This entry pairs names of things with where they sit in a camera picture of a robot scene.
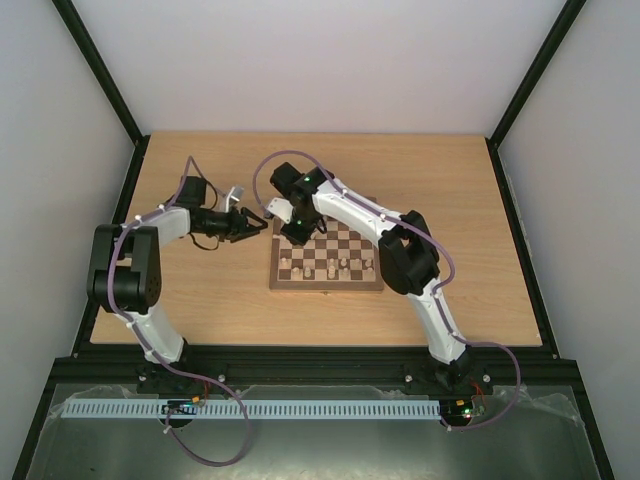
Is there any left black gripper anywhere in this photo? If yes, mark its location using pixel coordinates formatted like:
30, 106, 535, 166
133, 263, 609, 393
198, 205, 270, 243

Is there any white chess piece four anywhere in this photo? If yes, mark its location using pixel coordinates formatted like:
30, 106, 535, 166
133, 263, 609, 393
363, 268, 375, 281

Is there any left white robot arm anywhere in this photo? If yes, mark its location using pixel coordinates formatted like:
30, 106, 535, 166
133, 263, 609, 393
87, 176, 267, 364

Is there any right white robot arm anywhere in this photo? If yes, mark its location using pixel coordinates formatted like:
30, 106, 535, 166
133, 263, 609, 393
266, 162, 471, 392

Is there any wooden chess board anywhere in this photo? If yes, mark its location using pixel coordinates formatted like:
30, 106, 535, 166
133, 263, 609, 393
269, 217, 384, 293

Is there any metal front tray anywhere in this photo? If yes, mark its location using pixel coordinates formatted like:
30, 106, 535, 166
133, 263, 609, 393
24, 385, 599, 479

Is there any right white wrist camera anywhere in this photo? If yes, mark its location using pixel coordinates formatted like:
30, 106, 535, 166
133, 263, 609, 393
266, 198, 294, 224

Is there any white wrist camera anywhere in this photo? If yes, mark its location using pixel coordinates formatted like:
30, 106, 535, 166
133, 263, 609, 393
266, 198, 294, 224
219, 185, 245, 213

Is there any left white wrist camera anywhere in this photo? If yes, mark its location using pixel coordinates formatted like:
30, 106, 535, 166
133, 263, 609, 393
219, 185, 245, 213

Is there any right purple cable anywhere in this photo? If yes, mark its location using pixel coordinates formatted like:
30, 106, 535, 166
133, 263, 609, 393
252, 149, 522, 432

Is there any purple cable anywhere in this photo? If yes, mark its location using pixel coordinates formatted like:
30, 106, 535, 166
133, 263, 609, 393
107, 155, 251, 467
252, 149, 522, 432

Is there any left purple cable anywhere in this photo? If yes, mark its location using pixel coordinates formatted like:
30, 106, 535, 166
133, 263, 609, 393
107, 155, 251, 467

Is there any grey slotted cable duct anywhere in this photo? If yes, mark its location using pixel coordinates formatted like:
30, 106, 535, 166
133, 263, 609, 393
61, 399, 441, 421

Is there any left black frame post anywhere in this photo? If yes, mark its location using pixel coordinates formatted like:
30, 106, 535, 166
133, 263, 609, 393
52, 0, 151, 146

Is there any black frame post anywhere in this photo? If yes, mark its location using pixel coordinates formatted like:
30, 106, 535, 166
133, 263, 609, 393
52, 0, 151, 146
487, 0, 587, 150

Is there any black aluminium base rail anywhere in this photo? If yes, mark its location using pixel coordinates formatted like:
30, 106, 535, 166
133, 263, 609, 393
47, 345, 584, 397

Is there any right black frame post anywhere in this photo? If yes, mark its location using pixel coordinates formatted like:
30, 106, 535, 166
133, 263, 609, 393
487, 0, 587, 150

